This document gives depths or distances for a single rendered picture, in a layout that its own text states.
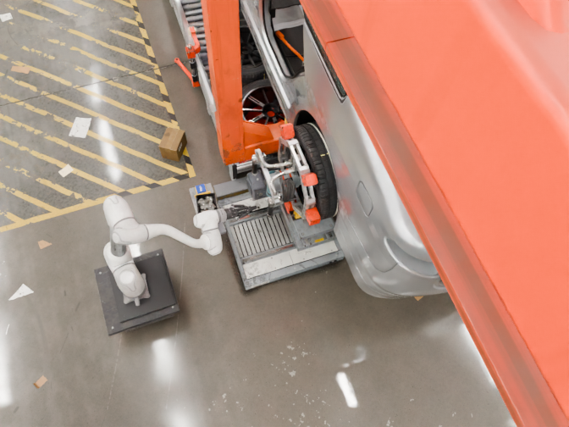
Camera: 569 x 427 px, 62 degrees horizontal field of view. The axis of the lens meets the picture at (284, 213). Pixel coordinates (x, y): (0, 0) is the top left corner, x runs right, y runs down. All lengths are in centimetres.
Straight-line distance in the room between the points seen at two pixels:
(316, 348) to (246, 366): 53
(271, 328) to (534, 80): 358
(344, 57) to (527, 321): 73
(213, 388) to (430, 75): 349
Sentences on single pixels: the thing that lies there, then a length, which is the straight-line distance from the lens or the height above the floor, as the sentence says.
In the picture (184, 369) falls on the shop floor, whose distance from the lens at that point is 371.
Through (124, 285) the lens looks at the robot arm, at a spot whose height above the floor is 58.
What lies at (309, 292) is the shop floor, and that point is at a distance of 382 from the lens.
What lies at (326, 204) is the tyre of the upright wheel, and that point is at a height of 96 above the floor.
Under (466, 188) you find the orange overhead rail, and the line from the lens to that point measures 25.
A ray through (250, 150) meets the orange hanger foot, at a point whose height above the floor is 64.
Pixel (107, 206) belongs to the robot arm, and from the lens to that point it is 293.
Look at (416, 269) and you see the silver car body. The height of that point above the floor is 142.
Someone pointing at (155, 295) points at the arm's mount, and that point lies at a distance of 353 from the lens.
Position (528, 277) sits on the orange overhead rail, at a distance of 23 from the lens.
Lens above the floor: 364
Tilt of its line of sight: 63 degrees down
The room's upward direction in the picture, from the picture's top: 7 degrees clockwise
